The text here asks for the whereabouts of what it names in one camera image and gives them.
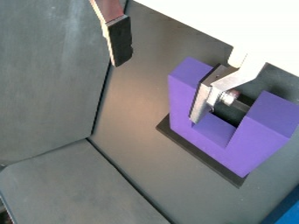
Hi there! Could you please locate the purple U-shaped block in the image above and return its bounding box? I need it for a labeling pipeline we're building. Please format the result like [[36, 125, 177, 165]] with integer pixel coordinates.
[[167, 56, 299, 179]]

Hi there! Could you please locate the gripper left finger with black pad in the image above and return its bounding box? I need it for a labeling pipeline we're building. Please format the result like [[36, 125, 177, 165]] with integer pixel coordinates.
[[90, 0, 134, 67]]

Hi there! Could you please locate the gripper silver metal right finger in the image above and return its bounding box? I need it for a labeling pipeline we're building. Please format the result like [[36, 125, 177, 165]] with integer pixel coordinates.
[[190, 48, 266, 123]]

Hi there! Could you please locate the blue U-shaped block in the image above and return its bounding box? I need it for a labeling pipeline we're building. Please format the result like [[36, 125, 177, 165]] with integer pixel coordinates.
[[261, 185, 299, 224]]

